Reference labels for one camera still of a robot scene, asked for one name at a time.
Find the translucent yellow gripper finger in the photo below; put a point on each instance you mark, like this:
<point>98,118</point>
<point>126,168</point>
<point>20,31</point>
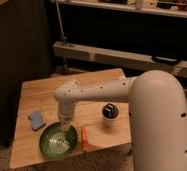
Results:
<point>65,127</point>

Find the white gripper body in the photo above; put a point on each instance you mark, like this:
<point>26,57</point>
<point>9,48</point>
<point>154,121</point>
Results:
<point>66,113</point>

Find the green ceramic bowl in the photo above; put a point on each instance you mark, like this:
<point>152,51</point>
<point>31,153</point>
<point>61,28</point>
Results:
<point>55,144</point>

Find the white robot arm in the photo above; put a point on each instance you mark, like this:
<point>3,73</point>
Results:
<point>158,119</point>

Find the orange carrot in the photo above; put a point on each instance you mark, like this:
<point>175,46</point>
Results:
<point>85,140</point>

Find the blue sponge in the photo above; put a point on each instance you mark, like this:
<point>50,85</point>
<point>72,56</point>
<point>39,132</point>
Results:
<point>36,119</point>

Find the wooden folding table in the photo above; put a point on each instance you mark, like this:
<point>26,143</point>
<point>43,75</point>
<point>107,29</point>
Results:
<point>38,95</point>

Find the black object in cup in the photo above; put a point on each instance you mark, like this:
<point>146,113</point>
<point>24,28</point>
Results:
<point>110,111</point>

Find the white cup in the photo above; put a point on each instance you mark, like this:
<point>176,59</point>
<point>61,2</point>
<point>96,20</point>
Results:
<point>108,122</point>

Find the metal stand pole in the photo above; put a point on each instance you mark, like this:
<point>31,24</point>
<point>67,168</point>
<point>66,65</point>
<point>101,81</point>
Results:
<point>63,37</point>

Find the dark cabinet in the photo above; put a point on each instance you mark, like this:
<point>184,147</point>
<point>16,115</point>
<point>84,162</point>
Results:
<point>25,54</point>

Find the wooden shelf beam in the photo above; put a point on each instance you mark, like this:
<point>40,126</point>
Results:
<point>118,58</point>

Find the upper wooden shelf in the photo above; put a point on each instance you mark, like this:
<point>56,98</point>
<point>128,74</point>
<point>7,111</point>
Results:
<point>135,6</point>

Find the black handle on beam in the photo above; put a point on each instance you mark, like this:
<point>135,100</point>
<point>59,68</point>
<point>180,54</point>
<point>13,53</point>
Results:
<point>166,61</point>

